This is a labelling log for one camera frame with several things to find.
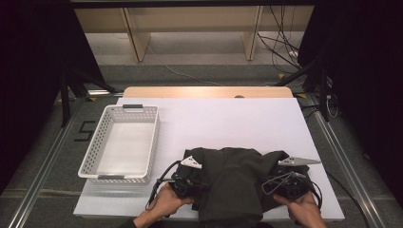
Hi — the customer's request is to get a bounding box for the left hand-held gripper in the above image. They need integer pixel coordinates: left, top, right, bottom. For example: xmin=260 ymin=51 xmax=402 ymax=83
xmin=170 ymin=155 xmax=211 ymax=200

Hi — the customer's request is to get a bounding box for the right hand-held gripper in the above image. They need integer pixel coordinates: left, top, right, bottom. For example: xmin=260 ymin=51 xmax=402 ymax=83
xmin=261 ymin=156 xmax=322 ymax=201

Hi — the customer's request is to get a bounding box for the dark grey garment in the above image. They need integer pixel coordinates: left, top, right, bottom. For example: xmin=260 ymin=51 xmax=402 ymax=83
xmin=182 ymin=146 xmax=317 ymax=228

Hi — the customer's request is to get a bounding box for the white perforated plastic basket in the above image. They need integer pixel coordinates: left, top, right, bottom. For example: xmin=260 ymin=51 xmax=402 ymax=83
xmin=77 ymin=104 xmax=161 ymax=185

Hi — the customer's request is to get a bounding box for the person's right hand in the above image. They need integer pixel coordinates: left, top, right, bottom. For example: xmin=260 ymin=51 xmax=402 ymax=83
xmin=273 ymin=191 xmax=321 ymax=226

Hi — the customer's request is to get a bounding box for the person's left hand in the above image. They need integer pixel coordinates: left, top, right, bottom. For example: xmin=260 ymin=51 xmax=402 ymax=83
xmin=147 ymin=182 xmax=195 ymax=220

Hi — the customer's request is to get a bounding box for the black metal stand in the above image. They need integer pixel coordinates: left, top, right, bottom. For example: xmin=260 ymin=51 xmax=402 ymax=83
xmin=275 ymin=56 xmax=333 ymax=123

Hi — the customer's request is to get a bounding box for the black curtain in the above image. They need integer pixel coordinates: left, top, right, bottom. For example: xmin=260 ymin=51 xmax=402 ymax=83
xmin=297 ymin=0 xmax=403 ymax=207
xmin=0 ymin=0 xmax=106 ymax=195

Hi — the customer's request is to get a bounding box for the black tripod stand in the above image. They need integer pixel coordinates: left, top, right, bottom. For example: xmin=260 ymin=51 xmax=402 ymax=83
xmin=58 ymin=67 xmax=120 ymax=128

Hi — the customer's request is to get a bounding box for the light wooden shelf unit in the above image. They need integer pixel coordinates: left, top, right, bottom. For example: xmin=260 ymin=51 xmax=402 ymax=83
xmin=74 ymin=5 xmax=316 ymax=63

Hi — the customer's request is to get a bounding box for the right hand-held gripper cable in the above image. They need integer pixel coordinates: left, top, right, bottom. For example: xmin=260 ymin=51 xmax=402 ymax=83
xmin=260 ymin=171 xmax=324 ymax=211

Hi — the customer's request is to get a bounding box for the hand-held gripper cable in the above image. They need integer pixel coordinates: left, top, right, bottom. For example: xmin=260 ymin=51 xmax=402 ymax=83
xmin=260 ymin=171 xmax=324 ymax=211
xmin=144 ymin=160 xmax=183 ymax=212

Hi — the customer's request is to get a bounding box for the left hand-held gripper cable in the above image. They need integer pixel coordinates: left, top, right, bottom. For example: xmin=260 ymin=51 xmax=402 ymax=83
xmin=144 ymin=160 xmax=183 ymax=212

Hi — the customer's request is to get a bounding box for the black floor cable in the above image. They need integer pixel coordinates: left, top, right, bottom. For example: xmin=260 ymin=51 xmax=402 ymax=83
xmin=326 ymin=172 xmax=369 ymax=228

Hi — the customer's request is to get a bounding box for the long aluminium floor rail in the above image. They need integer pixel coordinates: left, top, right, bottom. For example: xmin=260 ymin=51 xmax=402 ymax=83
xmin=8 ymin=94 xmax=93 ymax=228
xmin=304 ymin=94 xmax=387 ymax=228

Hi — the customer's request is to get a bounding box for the white cable loop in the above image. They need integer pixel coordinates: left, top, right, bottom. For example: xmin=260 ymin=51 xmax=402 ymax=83
xmin=325 ymin=94 xmax=340 ymax=119

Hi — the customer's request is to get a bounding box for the thin white floor cable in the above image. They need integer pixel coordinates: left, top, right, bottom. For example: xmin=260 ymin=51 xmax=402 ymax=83
xmin=146 ymin=44 xmax=223 ymax=87

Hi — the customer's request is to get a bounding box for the short aluminium rail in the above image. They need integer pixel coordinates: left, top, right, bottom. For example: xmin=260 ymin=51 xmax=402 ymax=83
xmin=86 ymin=89 xmax=125 ymax=97

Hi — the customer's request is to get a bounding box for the black cable bundle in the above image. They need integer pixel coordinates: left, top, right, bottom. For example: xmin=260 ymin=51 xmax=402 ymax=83
xmin=257 ymin=5 xmax=302 ymax=76

